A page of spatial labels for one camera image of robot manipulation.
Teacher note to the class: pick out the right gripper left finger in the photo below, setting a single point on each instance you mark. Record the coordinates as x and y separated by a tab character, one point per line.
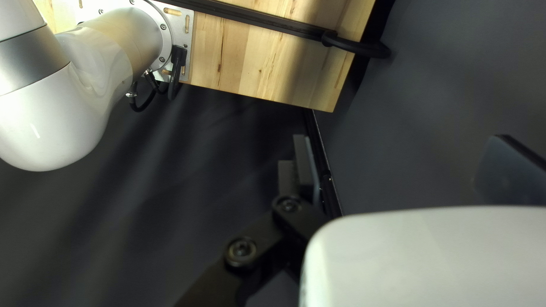
294	217

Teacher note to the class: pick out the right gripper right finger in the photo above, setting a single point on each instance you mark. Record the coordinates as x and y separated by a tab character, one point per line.
516	175

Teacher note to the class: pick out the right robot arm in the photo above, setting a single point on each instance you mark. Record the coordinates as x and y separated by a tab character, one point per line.
64	85

